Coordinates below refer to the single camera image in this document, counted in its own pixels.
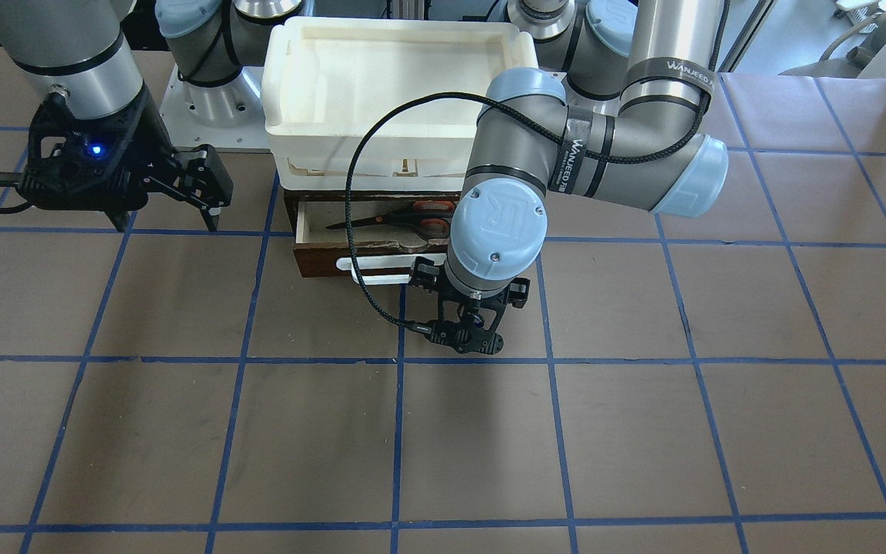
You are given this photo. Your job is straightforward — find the grey orange scissors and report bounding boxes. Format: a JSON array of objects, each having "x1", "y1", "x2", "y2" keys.
[{"x1": 326, "y1": 200, "x2": 457, "y2": 239}]

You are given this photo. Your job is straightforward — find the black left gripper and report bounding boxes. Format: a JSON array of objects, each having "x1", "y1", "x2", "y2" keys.
[{"x1": 408, "y1": 259, "x2": 531, "y2": 324}]

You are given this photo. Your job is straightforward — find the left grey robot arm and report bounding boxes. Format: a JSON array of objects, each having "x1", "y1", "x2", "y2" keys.
[{"x1": 411, "y1": 1, "x2": 729, "y2": 313}]

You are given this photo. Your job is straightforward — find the wooden drawer with white handle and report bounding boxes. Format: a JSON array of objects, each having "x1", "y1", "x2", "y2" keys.
[{"x1": 289, "y1": 199, "x2": 455, "y2": 279}]

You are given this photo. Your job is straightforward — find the white plastic crate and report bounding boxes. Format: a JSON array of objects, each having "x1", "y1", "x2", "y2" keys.
[{"x1": 261, "y1": 17, "x2": 537, "y2": 193}]

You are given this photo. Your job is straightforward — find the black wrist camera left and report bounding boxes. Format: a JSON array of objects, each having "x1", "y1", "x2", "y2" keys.
[{"x1": 408, "y1": 316, "x2": 505, "y2": 355}]

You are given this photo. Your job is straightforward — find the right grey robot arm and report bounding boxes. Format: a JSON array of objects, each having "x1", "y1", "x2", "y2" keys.
[{"x1": 0, "y1": 1, "x2": 316, "y2": 231}]

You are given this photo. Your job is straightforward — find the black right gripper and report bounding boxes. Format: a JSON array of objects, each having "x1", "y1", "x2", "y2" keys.
[{"x1": 18, "y1": 85, "x2": 235, "y2": 234}]

